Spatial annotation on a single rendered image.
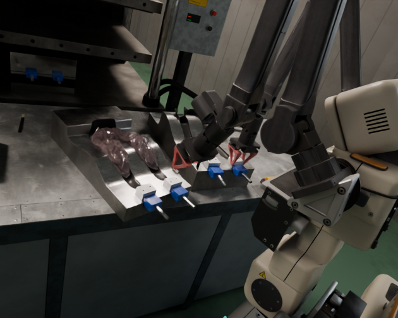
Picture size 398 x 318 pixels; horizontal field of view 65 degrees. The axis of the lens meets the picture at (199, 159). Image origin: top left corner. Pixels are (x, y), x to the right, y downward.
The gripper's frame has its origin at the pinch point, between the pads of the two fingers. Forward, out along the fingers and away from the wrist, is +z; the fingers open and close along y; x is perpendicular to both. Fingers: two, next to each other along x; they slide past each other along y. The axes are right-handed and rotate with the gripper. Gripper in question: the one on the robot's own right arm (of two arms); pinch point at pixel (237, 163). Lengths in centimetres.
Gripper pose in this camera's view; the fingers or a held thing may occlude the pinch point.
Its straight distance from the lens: 119.0
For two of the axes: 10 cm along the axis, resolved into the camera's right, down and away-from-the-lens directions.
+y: -8.5, 0.2, -5.2
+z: -2.7, 8.4, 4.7
